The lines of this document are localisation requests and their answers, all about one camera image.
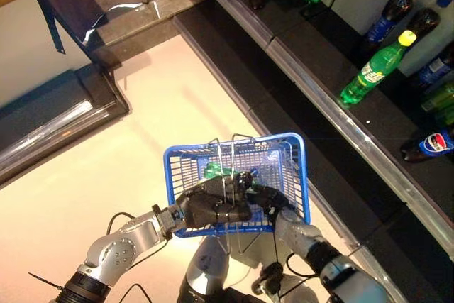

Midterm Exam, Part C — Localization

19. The silver left robot leg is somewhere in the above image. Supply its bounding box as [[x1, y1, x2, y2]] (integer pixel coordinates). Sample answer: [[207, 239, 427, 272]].
[[178, 235, 233, 303]]

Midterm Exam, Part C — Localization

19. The dark robot torso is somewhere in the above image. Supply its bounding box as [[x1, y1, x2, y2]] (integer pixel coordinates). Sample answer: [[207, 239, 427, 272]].
[[177, 287, 260, 303]]

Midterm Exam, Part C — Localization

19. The green plastic soda bottle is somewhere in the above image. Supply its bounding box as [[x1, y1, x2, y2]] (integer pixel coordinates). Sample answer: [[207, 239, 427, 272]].
[[201, 161, 232, 180]]

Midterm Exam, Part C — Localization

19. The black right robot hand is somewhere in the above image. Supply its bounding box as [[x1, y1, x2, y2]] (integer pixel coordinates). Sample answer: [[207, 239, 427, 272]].
[[246, 184, 293, 219]]

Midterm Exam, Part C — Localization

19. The black low display cabinet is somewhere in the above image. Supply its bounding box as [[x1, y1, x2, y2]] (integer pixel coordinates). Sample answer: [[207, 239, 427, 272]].
[[0, 64, 131, 187]]

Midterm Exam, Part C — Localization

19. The blue plastic shopping basket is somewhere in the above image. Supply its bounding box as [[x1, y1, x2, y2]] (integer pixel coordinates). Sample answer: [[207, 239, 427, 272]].
[[162, 132, 312, 258]]

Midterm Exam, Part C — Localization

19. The light green drink bottle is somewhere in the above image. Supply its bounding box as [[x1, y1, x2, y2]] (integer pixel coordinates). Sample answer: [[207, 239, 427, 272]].
[[430, 102, 454, 129], [419, 81, 454, 113]]

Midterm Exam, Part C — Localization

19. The brown stone plinth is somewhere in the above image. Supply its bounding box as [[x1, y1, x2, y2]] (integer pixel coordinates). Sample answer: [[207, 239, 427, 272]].
[[92, 0, 214, 70]]

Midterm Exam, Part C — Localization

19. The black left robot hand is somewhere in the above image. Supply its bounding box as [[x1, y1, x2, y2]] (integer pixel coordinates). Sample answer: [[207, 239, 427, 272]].
[[175, 174, 254, 230]]

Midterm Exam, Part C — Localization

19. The black shelf board clear rail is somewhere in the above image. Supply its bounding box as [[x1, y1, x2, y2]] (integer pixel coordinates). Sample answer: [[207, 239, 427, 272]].
[[265, 0, 454, 260], [244, 79, 454, 303], [172, 0, 281, 133], [187, 0, 284, 56]]

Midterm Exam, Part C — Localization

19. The black cable tie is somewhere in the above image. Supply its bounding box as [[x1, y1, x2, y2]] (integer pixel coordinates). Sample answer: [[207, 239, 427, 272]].
[[27, 271, 67, 292]]

